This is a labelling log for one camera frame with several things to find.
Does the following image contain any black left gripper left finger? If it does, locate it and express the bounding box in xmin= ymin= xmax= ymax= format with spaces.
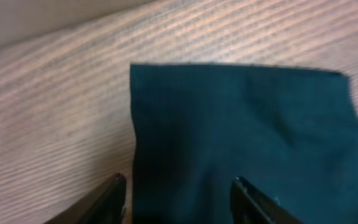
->
xmin=45 ymin=173 xmax=126 ymax=224

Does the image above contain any black t-shirt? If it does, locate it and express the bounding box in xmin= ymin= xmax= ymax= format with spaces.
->
xmin=130 ymin=65 xmax=358 ymax=223

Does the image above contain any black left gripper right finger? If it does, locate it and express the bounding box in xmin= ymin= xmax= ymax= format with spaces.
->
xmin=230 ymin=176 xmax=302 ymax=224

